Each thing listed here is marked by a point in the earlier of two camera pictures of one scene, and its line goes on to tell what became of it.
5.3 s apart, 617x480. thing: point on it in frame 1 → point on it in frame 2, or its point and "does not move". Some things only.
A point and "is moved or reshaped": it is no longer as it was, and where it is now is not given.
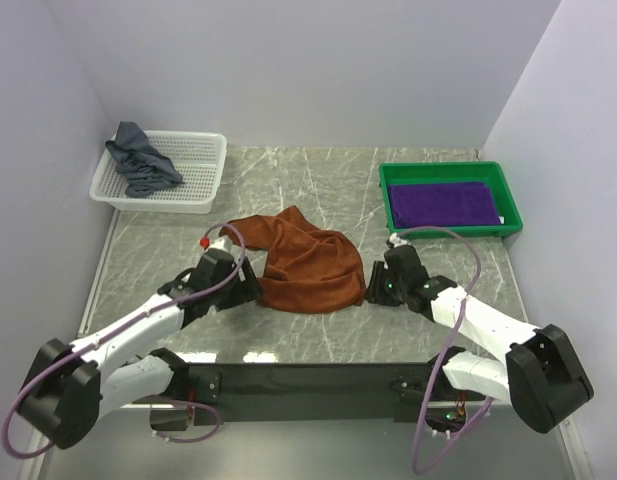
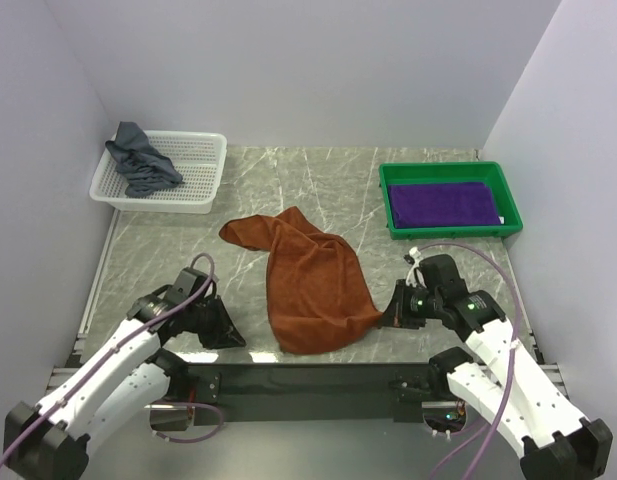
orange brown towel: x=306 y=269 is moved or reshaped
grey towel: x=141 y=168 does not move
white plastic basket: x=199 y=159 does not move
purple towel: x=442 y=204 does not move
